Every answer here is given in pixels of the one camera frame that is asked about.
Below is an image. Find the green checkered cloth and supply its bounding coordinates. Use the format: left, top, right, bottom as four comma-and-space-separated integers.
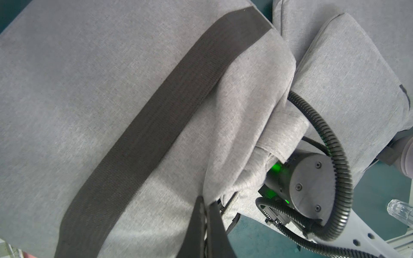
0, 239, 24, 258

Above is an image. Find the black corrugated cable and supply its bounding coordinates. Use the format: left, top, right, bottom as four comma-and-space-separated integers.
255, 91, 381, 258

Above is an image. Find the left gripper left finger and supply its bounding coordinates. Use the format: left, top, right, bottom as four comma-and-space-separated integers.
176, 196, 206, 258

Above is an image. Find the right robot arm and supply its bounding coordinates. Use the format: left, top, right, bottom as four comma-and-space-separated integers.
256, 150, 401, 258

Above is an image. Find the clear plastic cup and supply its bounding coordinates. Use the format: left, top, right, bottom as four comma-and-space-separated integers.
387, 200, 413, 229

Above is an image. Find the grey laptop sleeve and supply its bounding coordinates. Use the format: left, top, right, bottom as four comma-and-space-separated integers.
272, 0, 413, 96
225, 14, 413, 223

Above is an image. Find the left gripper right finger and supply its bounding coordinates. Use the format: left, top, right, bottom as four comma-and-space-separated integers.
206, 202, 236, 258

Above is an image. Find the grey laptop sleeve back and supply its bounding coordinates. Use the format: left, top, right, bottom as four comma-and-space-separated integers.
272, 0, 413, 96

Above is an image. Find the grey laptop sleeve front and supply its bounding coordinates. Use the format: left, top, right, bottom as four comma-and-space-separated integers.
225, 14, 413, 223

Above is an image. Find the grey laptop bag with strap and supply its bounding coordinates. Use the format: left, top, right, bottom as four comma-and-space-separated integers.
1, 1, 309, 258

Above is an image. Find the pink bowl with snacks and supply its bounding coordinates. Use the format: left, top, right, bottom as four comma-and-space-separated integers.
390, 135, 413, 179

